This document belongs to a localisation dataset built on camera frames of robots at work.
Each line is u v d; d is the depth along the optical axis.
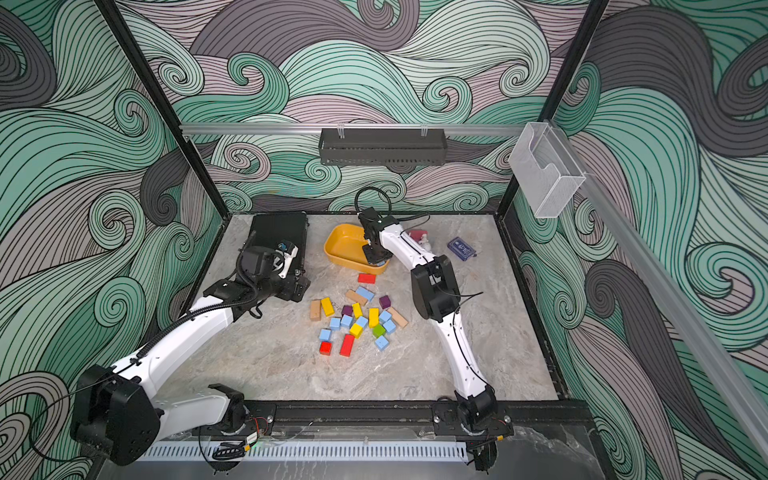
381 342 0.84
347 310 0.91
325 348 0.84
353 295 0.95
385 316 0.90
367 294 0.96
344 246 1.08
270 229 1.15
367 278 1.01
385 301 0.93
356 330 0.87
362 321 0.88
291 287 0.74
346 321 0.88
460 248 1.07
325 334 0.86
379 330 0.88
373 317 0.91
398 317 0.90
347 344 0.86
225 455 0.71
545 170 0.78
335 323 0.88
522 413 0.74
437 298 0.61
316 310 0.91
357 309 0.92
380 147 0.95
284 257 0.69
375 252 0.90
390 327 0.88
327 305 0.93
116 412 0.39
